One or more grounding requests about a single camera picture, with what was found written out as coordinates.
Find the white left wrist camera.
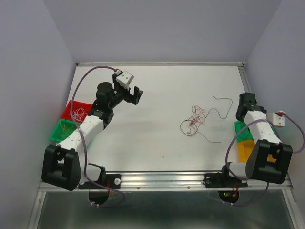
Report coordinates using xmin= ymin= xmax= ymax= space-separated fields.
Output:
xmin=115 ymin=71 xmax=134 ymax=90

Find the white thin cable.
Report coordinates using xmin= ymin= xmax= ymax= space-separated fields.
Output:
xmin=72 ymin=107 xmax=86 ymax=121

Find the yellow plastic bin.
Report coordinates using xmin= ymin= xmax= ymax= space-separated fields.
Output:
xmin=237 ymin=140 xmax=277 ymax=164

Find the aluminium table frame rail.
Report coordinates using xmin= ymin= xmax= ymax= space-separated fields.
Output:
xmin=30 ymin=62 xmax=305 ymax=229

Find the red plastic bin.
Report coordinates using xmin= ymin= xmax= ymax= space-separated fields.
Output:
xmin=61 ymin=101 xmax=92 ymax=122

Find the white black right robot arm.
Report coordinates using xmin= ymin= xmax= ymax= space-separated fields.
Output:
xmin=219 ymin=93 xmax=293 ymax=186

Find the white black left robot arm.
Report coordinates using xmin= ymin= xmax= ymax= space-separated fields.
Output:
xmin=41 ymin=70 xmax=143 ymax=191

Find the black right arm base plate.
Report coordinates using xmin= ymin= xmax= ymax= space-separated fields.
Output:
xmin=203 ymin=166 xmax=248 ymax=188

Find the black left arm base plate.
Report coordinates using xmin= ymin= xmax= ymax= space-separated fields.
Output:
xmin=78 ymin=163 xmax=122 ymax=189

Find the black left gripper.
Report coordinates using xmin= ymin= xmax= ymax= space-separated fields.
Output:
xmin=109 ymin=74 xmax=143 ymax=109

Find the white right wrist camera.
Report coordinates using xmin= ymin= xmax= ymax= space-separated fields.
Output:
xmin=266 ymin=111 xmax=285 ymax=127

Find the green plastic bin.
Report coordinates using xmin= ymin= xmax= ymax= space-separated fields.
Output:
xmin=234 ymin=120 xmax=254 ymax=143
xmin=49 ymin=119 xmax=77 ymax=143

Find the green plastic bin right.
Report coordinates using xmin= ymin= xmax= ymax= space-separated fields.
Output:
xmin=234 ymin=120 xmax=254 ymax=143

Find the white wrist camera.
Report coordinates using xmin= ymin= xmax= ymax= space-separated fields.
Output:
xmin=266 ymin=111 xmax=285 ymax=127
xmin=115 ymin=71 xmax=134 ymax=90

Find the green plastic bin left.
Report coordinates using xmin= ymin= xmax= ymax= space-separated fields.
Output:
xmin=49 ymin=119 xmax=77 ymax=143

